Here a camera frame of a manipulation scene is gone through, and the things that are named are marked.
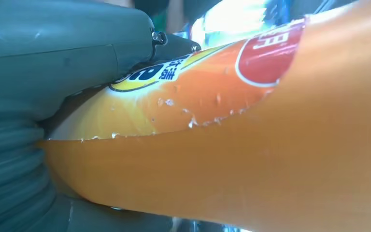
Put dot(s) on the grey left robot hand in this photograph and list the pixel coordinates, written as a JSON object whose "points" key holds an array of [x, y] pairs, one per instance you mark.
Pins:
{"points": [[60, 48]]}

